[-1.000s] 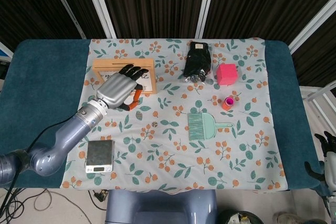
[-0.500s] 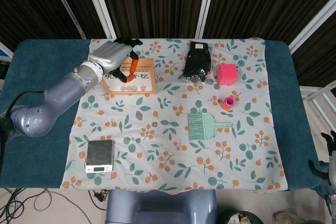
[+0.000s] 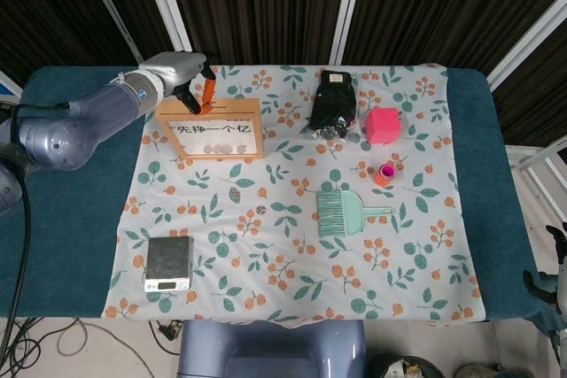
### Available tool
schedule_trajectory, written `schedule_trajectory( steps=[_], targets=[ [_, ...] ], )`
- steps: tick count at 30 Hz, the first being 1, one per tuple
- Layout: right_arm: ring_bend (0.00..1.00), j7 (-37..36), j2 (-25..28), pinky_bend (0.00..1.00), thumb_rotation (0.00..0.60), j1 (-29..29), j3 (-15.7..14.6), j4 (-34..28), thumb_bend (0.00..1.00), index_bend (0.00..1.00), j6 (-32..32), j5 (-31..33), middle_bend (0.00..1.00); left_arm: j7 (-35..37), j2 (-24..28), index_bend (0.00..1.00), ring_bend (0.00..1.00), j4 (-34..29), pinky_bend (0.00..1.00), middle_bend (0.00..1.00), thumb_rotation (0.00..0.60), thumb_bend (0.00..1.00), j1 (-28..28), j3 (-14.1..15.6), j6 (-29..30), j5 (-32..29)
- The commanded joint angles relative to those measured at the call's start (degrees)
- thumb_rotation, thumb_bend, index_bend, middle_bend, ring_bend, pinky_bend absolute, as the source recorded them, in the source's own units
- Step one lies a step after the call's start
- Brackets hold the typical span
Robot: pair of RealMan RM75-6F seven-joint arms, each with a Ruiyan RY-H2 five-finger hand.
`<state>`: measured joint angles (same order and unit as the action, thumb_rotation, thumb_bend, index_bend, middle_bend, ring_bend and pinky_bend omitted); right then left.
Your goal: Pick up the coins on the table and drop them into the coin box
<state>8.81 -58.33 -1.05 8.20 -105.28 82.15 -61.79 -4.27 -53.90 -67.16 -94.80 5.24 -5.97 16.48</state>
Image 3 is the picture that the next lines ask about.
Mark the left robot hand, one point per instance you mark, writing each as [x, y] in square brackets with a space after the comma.
[177, 70]

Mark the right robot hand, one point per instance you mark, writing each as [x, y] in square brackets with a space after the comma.
[533, 283]

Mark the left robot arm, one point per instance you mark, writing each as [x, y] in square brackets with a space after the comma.
[88, 108]

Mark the white metal rack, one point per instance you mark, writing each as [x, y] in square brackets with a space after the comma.
[536, 156]

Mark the black gloves in plastic bag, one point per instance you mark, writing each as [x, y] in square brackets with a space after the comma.
[332, 103]

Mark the black trash bin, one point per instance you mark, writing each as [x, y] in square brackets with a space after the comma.
[398, 369]

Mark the teal table cover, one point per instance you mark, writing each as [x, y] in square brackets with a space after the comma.
[66, 201]

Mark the white blue box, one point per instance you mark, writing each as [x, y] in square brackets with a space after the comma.
[6, 90]

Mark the magenta nested cup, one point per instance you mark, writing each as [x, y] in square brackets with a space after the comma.
[386, 171]

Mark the orange cup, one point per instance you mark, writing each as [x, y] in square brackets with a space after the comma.
[380, 179]

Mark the silver digital scale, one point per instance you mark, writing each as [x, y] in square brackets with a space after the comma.
[168, 258]

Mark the mint green dustpan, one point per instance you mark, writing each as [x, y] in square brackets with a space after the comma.
[354, 214]

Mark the mint green brush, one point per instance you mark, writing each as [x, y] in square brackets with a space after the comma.
[330, 214]

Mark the pink foam cube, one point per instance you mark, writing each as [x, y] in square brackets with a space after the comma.
[383, 128]

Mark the floral tablecloth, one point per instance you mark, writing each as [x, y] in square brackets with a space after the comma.
[310, 263]

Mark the black power plug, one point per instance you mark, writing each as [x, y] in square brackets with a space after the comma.
[170, 330]

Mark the blue-grey robot torso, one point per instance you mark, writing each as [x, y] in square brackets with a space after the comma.
[266, 351]

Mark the white partition post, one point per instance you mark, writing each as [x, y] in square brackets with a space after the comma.
[531, 46]
[168, 6]
[349, 6]

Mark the wooden frame money box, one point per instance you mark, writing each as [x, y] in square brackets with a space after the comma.
[230, 109]

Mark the thin grey partition post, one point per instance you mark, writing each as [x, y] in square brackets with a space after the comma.
[111, 8]

